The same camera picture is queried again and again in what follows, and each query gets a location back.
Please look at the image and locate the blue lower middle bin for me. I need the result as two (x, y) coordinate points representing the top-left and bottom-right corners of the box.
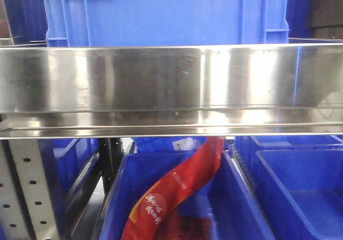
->
(100, 151), (274, 239)

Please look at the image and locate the blue lower left bin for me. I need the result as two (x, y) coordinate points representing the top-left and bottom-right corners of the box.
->
(37, 138), (99, 211)

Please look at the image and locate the large blue upper bin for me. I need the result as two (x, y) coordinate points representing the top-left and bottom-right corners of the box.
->
(44, 0), (289, 47)

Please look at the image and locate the blue lower right bin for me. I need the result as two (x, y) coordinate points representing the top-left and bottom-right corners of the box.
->
(234, 135), (342, 239)

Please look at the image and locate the red printed snack bag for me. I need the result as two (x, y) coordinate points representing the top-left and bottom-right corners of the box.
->
(121, 137), (225, 239)

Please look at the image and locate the stainless steel shelf rail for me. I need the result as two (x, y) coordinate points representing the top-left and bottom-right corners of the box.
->
(1, 43), (342, 139)

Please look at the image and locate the perforated metal shelf post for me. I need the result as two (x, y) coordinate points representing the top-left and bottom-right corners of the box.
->
(1, 140), (62, 239)

